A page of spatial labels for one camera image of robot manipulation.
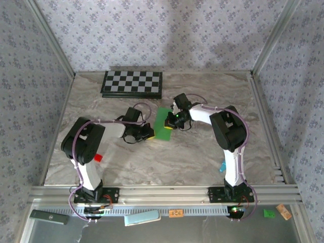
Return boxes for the black and grey chessboard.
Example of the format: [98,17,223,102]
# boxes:
[100,70,163,100]

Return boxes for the light blue flat pad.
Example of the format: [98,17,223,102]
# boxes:
[124,210,162,227]

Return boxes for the dark flat rectangular box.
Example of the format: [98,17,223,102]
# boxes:
[29,209,70,226]

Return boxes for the small brown box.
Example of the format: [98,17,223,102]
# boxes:
[275,203,293,221]

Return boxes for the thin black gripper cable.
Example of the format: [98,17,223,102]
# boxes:
[122,134,142,145]
[178,118,192,132]

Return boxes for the aluminium frame rail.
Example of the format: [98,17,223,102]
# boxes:
[27,184,304,206]

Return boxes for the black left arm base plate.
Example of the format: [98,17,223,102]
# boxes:
[73,187,120,204]

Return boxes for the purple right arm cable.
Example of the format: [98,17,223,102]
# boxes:
[185,93,259,224]

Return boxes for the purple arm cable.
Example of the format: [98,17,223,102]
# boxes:
[66,102,153,224]
[185,93,259,224]

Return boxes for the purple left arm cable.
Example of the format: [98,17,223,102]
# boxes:
[66,102,153,224]

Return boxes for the grey slotted cable duct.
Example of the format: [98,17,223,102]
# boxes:
[37,205,248,217]

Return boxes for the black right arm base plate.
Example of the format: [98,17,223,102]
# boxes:
[208,186,255,204]

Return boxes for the aluminium side rail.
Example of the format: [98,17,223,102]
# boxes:
[249,71,296,186]

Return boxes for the aluminium frame post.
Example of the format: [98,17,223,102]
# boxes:
[251,0,302,77]
[24,0,76,79]

